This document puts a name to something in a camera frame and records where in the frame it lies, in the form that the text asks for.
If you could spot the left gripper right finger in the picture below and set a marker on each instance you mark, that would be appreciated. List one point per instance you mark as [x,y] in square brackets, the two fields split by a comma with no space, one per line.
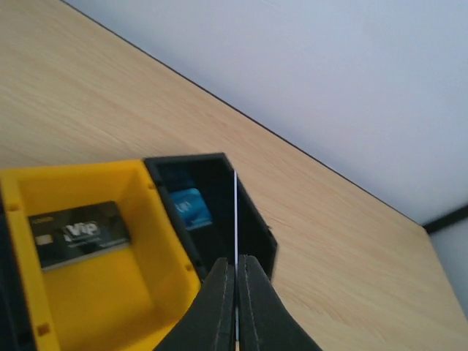
[264,322]

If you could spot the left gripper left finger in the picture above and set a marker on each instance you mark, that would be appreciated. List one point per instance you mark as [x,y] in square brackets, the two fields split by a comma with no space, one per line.
[209,323]

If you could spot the blue card in bin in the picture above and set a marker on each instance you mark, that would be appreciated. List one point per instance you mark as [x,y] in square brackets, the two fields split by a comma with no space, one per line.
[191,208]

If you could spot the black vip card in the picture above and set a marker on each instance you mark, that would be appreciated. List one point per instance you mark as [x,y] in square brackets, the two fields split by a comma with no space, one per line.
[71,235]

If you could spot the yellow bin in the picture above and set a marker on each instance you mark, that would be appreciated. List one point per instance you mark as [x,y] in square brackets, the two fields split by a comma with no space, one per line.
[126,299]

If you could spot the black bin right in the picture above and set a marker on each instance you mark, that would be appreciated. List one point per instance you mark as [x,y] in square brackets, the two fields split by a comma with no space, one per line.
[212,175]

